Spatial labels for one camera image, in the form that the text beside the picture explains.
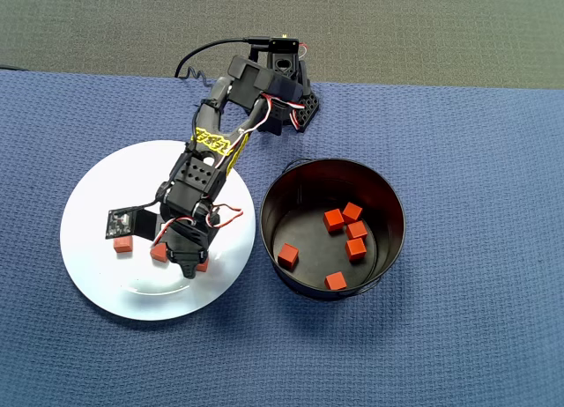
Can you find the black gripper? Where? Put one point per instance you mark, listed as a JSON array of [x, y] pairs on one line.
[[189, 254]]

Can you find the white round plate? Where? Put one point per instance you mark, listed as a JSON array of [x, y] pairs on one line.
[[132, 292]]

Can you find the black metal bucket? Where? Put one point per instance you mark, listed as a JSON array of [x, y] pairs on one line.
[[308, 239]]

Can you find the blue woven cloth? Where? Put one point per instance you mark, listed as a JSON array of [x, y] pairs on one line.
[[440, 336]]

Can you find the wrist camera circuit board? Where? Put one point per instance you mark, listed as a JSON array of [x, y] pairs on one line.
[[119, 224]]

